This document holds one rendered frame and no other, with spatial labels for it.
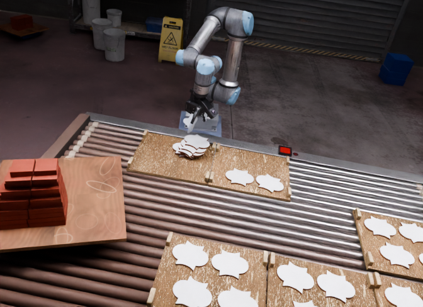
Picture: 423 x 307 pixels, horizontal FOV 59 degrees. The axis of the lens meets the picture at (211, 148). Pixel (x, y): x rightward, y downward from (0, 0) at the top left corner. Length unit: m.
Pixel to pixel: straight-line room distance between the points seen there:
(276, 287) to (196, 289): 0.30
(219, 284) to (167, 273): 0.20
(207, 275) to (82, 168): 0.72
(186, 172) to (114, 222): 0.55
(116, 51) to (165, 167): 3.59
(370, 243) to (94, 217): 1.18
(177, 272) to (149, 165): 0.65
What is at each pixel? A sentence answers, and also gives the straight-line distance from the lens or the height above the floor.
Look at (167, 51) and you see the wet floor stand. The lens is 5.39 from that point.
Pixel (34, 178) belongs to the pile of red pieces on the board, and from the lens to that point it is 1.37.
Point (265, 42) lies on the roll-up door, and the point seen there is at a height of 0.09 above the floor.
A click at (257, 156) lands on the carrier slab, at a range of 2.09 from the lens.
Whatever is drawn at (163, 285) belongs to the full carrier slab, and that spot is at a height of 0.94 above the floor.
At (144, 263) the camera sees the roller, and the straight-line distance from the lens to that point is 1.53.
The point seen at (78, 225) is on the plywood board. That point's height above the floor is 1.04.
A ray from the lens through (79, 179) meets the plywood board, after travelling 1.69.
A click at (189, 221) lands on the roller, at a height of 0.92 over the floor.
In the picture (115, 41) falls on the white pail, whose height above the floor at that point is 0.29.
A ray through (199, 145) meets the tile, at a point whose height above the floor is 1.00.
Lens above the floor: 2.13
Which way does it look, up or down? 35 degrees down
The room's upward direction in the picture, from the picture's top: 9 degrees clockwise
